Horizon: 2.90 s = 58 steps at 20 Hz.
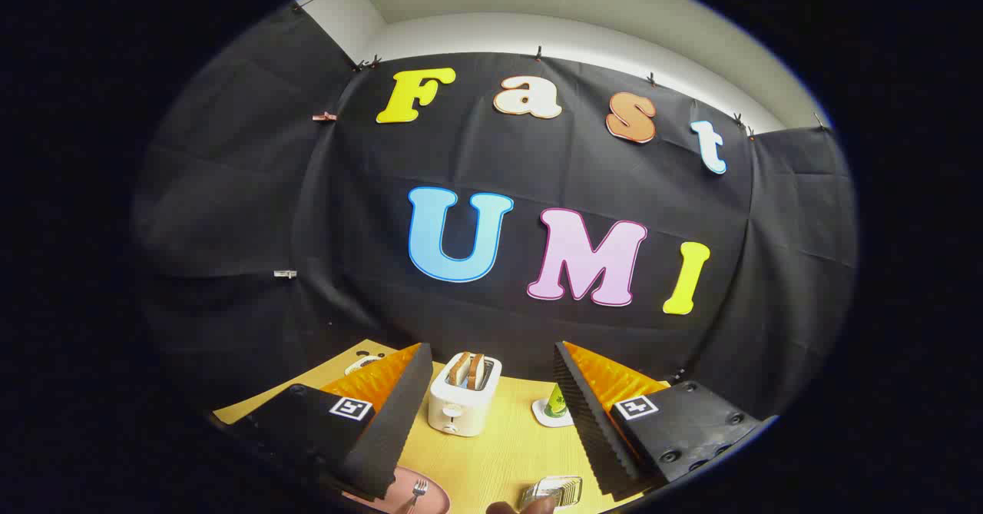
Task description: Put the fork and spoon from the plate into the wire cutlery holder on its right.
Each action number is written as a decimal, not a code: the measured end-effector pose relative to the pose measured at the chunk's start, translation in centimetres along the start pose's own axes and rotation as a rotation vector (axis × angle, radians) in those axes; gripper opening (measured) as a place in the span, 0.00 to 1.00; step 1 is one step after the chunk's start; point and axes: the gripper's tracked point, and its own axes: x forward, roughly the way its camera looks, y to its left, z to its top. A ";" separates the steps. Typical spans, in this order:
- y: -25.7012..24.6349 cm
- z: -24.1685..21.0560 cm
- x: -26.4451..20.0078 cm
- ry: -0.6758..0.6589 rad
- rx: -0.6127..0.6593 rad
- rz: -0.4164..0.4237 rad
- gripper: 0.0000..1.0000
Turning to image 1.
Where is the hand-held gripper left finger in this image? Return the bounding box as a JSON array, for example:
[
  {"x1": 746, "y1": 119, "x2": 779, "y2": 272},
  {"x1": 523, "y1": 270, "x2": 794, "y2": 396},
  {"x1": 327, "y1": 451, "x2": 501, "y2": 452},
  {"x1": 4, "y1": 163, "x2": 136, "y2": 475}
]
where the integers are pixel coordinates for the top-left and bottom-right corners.
[{"x1": 207, "y1": 342, "x2": 435, "y2": 502}]

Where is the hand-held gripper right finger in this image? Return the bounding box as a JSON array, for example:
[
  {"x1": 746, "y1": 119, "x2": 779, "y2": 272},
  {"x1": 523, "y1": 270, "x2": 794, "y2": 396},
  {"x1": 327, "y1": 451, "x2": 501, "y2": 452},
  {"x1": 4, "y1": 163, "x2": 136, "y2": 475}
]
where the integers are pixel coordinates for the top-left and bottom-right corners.
[{"x1": 553, "y1": 340, "x2": 778, "y2": 502}]

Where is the white coaster dish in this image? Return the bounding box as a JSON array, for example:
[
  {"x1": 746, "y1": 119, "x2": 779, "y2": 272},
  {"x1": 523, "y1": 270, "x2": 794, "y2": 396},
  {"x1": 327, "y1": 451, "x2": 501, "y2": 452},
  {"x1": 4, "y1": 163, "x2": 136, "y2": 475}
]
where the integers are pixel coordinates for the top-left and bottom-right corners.
[{"x1": 531, "y1": 397, "x2": 575, "y2": 429}]

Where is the pink plate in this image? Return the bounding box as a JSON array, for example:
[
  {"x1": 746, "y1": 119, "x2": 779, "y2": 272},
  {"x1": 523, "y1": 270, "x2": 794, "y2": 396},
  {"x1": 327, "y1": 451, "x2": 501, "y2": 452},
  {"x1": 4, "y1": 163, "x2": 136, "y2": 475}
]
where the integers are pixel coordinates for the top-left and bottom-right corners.
[{"x1": 342, "y1": 466, "x2": 452, "y2": 514}]

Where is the white divided sauce dish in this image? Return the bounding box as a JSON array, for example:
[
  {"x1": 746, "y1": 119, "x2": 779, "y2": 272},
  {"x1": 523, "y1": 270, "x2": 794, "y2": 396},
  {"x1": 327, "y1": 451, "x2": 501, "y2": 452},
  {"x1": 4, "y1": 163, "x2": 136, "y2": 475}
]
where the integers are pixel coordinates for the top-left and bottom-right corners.
[{"x1": 344, "y1": 351, "x2": 389, "y2": 376}]

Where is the white toaster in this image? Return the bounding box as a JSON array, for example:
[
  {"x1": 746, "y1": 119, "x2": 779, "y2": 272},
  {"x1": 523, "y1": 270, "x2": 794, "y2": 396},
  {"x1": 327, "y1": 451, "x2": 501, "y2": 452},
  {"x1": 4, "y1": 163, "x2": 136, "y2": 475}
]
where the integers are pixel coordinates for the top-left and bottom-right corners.
[{"x1": 428, "y1": 351, "x2": 503, "y2": 438}]

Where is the metal wire basket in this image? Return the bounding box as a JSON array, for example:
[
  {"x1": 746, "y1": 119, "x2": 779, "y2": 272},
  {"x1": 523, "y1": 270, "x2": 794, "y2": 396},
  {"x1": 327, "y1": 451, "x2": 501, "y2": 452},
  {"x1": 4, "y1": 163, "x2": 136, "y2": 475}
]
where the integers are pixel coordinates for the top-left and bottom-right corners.
[{"x1": 520, "y1": 476, "x2": 583, "y2": 510}]

